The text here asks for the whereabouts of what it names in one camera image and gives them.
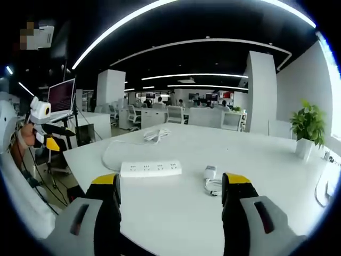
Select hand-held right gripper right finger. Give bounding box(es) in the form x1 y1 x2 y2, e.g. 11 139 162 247
221 172 307 256

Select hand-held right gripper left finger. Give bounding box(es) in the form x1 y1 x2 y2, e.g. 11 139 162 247
42 172 122 256

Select white charger cable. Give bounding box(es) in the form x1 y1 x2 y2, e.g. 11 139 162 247
204 176 224 198

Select white charger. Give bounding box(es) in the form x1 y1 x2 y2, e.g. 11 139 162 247
204 165 218 179

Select white power strip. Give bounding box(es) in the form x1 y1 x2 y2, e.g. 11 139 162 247
119 159 183 178

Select white power strip cable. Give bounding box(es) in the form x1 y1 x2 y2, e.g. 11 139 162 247
101 127 172 171

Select white desk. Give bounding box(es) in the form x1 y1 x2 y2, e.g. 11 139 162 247
62 122 341 256

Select person's left hand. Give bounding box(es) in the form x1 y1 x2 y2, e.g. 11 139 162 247
20 124 37 148

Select open laptop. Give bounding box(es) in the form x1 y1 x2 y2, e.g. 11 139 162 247
46 78 77 119

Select white worn chest device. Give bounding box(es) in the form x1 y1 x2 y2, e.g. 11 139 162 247
0 99 19 156

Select person's white shirt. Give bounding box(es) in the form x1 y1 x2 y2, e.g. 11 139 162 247
0 150 58 242

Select white box device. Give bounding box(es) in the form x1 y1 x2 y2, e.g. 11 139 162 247
36 25 56 51

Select white office chair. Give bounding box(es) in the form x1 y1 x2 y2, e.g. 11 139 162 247
221 110 242 132
127 105 142 129
166 105 185 125

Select white plant pot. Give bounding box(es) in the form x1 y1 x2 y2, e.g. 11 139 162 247
295 138 315 162

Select green potted plant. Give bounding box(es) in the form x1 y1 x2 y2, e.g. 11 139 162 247
289 99 328 150

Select thin white cable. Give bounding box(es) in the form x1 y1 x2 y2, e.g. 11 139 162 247
315 169 335 208

